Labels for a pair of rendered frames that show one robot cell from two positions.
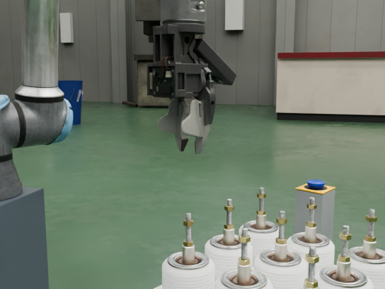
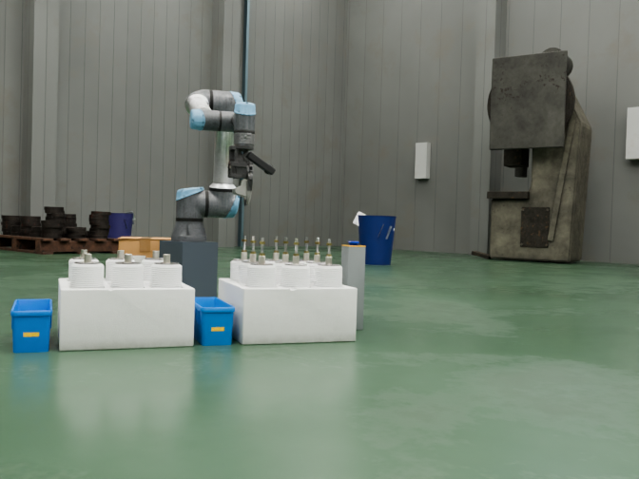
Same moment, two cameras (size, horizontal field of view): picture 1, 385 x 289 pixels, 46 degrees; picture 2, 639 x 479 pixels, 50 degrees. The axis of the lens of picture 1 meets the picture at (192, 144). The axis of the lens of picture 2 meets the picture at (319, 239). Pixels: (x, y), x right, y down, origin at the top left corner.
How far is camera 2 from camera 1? 1.94 m
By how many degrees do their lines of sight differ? 30
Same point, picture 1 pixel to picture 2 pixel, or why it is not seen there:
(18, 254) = (196, 273)
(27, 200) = (204, 245)
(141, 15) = (496, 143)
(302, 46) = not seen: outside the picture
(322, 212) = (348, 258)
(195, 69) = (242, 164)
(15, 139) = (203, 210)
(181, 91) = (234, 174)
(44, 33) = (222, 153)
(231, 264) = not seen: hidden behind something
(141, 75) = (496, 218)
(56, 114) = (227, 199)
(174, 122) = not seen: hidden behind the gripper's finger
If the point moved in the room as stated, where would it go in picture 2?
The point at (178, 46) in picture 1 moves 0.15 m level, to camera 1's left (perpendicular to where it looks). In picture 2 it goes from (236, 155) to (203, 156)
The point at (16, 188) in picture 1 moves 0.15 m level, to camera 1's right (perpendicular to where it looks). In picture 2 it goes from (200, 237) to (228, 239)
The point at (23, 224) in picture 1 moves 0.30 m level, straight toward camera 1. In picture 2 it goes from (201, 258) to (177, 260)
